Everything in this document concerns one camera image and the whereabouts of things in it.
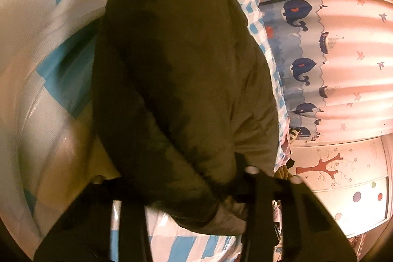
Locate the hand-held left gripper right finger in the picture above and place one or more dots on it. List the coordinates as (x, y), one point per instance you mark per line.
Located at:
(276, 219)

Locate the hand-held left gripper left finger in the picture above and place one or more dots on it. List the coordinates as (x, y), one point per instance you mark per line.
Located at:
(92, 225)

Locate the dark jacket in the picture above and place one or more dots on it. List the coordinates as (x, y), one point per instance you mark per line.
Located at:
(184, 81)

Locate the pink cloth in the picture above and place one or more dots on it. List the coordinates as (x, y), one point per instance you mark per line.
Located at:
(287, 147)

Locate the tree print wardrobe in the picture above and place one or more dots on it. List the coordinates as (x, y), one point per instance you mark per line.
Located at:
(353, 188)

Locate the whale print curtain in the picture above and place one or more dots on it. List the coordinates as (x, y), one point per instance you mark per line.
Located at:
(353, 65)

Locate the blue white checkered bedsheet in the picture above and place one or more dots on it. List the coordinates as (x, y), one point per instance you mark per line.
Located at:
(58, 28)

